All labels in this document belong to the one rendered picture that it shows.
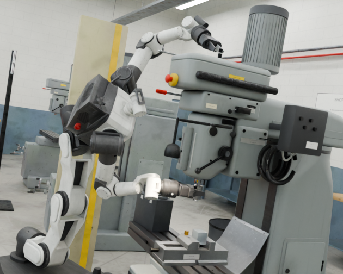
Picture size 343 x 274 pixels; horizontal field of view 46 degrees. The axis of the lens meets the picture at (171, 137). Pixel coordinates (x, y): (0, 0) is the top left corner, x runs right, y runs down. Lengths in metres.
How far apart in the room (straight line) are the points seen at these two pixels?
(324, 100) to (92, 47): 4.68
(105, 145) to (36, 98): 8.97
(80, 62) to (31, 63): 7.30
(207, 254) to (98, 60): 2.12
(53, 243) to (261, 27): 1.61
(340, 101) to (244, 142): 5.15
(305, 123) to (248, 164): 0.36
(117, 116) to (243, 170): 0.67
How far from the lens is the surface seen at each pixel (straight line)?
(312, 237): 2.35
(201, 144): 1.93
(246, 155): 2.04
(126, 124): 2.03
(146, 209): 2.43
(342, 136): 2.47
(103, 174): 2.04
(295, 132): 1.87
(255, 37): 2.14
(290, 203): 2.18
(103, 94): 2.02
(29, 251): 2.59
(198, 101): 1.90
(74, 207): 2.34
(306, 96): 7.63
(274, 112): 2.12
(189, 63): 1.86
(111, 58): 3.63
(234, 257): 2.25
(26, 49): 10.84
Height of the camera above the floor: 1.59
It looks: 3 degrees down
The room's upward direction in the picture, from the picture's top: 9 degrees clockwise
